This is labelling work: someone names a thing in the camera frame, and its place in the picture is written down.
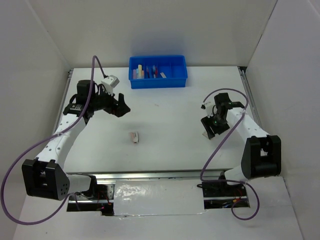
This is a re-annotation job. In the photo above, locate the blue ballpoint pen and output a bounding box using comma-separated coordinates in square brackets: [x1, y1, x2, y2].
[152, 65, 156, 78]

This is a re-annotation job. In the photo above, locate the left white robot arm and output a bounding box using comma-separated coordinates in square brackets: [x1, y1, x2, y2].
[21, 75, 131, 201]

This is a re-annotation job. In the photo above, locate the red pen with clear cap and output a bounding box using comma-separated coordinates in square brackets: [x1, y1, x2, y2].
[153, 65, 158, 78]

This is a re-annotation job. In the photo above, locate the grey white eraser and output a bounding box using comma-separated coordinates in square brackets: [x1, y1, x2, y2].
[160, 72, 167, 78]

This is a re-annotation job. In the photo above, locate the blue refill pen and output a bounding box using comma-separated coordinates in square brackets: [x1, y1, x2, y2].
[145, 66, 150, 78]

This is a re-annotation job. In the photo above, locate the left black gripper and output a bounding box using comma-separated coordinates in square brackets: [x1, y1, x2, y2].
[90, 84, 131, 118]

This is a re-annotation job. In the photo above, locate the blue divided plastic bin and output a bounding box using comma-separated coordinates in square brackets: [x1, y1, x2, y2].
[128, 55, 188, 89]

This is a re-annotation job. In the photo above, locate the red refill pen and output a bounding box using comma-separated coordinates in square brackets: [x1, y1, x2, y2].
[148, 66, 152, 78]

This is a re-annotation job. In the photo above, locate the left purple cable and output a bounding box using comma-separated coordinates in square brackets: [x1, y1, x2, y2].
[0, 55, 107, 226]

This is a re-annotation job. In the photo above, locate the pink white eraser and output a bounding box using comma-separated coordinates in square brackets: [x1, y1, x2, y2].
[129, 131, 139, 144]

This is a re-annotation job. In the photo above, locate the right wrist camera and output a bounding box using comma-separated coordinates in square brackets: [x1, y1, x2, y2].
[200, 101, 214, 110]

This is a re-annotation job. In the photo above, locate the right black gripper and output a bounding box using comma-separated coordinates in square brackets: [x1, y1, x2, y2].
[201, 112, 231, 140]

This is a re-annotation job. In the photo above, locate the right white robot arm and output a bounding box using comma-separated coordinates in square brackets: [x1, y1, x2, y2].
[201, 92, 282, 196]

